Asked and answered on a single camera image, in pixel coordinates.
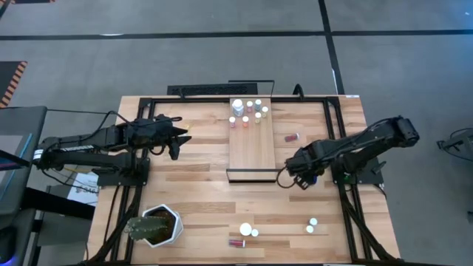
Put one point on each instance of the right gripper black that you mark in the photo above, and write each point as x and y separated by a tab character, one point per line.
305	162

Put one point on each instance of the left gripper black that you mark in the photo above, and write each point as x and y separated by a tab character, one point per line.
157	133

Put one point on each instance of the clear vial with red pills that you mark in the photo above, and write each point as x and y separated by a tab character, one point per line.
236	243
292	137
313	221

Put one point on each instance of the yellow pill vial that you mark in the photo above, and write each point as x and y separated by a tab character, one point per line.
258	117
255	232
309	229

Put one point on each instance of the pink pill vial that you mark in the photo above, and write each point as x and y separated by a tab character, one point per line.
232	121
250	106

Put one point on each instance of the orange pill vial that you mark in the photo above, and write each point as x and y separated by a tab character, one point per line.
245	121

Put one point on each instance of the large orange pill bottle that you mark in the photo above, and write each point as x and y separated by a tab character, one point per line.
245	229

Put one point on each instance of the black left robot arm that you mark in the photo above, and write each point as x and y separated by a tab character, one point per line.
85	147

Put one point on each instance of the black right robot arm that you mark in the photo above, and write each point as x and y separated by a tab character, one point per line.
369	138

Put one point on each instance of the white plastic medicine bottle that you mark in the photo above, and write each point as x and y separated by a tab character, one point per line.
238	107

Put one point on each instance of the teal pill vial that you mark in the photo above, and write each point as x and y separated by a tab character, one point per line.
258	104

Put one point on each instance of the cactus in white hexagonal pot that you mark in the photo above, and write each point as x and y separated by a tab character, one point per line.
148	227

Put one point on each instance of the white printed paper sheet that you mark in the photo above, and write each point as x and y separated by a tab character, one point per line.
83	192

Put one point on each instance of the grey workstation cart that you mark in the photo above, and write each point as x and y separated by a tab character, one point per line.
18	122

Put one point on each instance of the hazard striped floor mat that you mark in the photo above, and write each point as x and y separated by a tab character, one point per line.
9	77

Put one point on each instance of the black aluminium table frame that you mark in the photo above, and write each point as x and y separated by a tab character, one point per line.
192	100

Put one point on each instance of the black arched bracket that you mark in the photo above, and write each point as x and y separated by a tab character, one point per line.
297	85

